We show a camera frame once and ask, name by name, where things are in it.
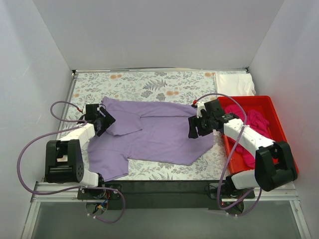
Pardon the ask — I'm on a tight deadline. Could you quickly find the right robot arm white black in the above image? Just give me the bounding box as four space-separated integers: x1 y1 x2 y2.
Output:
188 100 298 198

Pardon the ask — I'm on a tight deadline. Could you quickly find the red plastic bin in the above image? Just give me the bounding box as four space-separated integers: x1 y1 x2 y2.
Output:
218 96 287 174

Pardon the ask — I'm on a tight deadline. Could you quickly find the magenta t shirt in bin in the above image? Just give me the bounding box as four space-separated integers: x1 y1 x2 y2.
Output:
224 105 271 169

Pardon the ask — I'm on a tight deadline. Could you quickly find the purple t shirt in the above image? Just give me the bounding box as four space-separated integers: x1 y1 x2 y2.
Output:
87 97 214 181

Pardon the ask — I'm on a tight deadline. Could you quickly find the floral table mat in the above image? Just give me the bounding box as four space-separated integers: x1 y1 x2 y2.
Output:
66 71 227 180

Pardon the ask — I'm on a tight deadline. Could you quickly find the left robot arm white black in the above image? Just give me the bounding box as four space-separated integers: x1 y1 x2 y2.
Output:
45 104 116 199

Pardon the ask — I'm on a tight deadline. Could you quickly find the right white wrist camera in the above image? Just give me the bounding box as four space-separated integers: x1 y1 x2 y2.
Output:
191 100 206 118

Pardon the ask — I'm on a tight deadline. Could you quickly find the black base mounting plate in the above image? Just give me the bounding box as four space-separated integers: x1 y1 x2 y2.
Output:
77 180 248 210

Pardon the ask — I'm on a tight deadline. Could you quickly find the white folded t shirt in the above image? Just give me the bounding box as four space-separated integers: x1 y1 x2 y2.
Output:
215 73 256 96

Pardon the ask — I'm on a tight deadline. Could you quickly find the aluminium frame rail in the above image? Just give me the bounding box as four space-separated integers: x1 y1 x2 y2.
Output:
22 70 311 239

